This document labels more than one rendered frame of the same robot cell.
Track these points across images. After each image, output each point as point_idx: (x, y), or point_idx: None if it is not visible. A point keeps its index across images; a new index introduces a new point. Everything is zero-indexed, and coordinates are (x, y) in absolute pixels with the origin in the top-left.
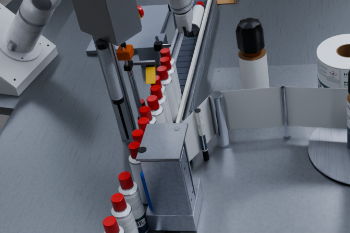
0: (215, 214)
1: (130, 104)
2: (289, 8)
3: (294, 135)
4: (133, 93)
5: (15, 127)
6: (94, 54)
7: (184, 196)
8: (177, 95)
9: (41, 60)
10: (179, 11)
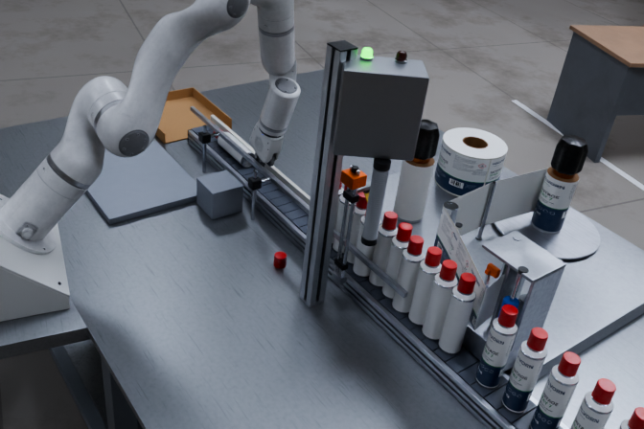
0: None
1: (260, 264)
2: (297, 124)
3: (482, 235)
4: (350, 232)
5: (128, 350)
6: (120, 221)
7: (546, 312)
8: None
9: (60, 246)
10: (281, 133)
